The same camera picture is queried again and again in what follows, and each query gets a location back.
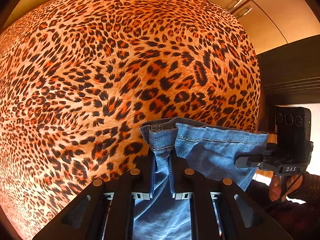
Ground person's right hand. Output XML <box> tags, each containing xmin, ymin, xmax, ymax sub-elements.
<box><xmin>269</xmin><ymin>175</ymin><xmax>303</xmax><ymax>202</ymax></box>

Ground black camera box right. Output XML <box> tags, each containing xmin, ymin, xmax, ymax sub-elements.
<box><xmin>276</xmin><ymin>106</ymin><xmax>313</xmax><ymax>165</ymax></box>

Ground yellow wooden wardrobe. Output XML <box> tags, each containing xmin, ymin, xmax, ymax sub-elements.
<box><xmin>1</xmin><ymin>0</ymin><xmax>319</xmax><ymax>54</ymax></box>

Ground blue denim jeans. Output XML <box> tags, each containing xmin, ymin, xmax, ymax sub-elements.
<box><xmin>133</xmin><ymin>118</ymin><xmax>268</xmax><ymax>239</ymax></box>

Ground leopard print bed cover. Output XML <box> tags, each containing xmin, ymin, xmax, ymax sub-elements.
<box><xmin>1</xmin><ymin>0</ymin><xmax>260</xmax><ymax>239</ymax></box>

